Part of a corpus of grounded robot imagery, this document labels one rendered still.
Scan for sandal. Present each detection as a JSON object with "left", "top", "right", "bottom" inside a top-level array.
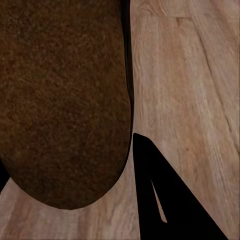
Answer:
[{"left": 0, "top": 0, "right": 134, "bottom": 210}]

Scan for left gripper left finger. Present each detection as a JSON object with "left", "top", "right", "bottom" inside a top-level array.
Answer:
[{"left": 0, "top": 159, "right": 11, "bottom": 193}]

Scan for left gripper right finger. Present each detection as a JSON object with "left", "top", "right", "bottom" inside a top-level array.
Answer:
[{"left": 132, "top": 133, "right": 228, "bottom": 240}]

